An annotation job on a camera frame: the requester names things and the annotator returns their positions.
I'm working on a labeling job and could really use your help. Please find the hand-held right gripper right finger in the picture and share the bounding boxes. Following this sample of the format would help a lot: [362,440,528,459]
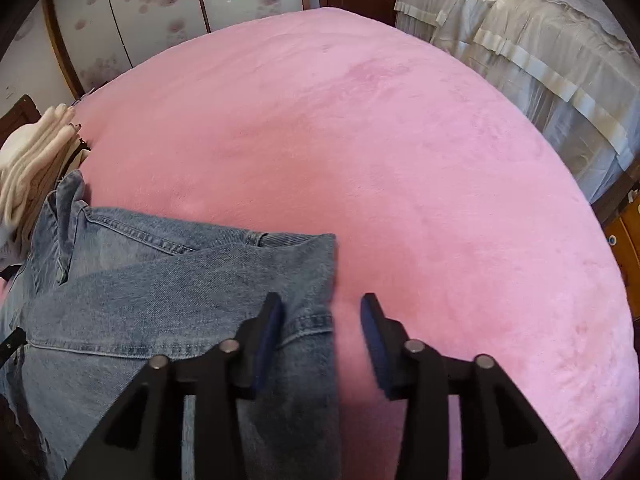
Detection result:
[361,292,581,480]

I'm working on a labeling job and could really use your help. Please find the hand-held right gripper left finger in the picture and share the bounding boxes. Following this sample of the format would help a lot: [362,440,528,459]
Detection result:
[62,292,284,480]

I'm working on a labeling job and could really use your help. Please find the blue denim jeans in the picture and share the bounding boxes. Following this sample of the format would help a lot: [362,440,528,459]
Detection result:
[0,169,341,480]

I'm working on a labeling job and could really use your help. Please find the pink plush blanket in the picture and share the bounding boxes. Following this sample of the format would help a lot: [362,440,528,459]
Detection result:
[0,6,640,480]

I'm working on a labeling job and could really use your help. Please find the wooden drawer chest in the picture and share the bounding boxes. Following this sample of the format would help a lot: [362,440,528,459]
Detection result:
[602,190,640,321]

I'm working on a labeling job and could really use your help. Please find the cream folded garment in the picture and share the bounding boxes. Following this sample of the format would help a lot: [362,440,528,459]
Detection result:
[0,104,76,241]

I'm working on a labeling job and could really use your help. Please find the white folded garment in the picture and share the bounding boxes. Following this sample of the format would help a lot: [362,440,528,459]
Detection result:
[0,122,41,176]

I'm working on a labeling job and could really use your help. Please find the dark wooden chair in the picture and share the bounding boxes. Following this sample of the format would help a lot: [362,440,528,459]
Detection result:
[0,94,43,148]

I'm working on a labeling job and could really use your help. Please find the floral sliding door wardrobe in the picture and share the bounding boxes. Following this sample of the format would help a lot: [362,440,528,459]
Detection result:
[42,0,306,101]

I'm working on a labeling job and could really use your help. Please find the bed with cream ruffled cover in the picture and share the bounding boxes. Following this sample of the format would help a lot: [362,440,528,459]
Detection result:
[392,0,640,206]

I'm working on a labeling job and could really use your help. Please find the black strap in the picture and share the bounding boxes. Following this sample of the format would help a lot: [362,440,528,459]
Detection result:
[0,327,27,363]

